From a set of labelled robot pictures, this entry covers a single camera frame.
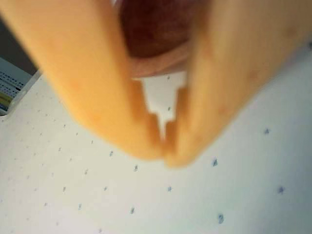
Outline white box with coloured labels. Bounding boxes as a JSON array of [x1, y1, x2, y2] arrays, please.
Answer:
[[0, 57, 40, 117]]

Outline white dotted paper mat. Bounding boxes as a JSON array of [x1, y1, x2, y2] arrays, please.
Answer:
[[0, 41, 312, 234]]

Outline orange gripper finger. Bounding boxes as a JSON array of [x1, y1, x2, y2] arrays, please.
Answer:
[[164, 0, 312, 169], [0, 0, 164, 161]]

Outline red-brown bowl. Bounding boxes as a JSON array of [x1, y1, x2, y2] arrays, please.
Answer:
[[112, 0, 194, 79]]

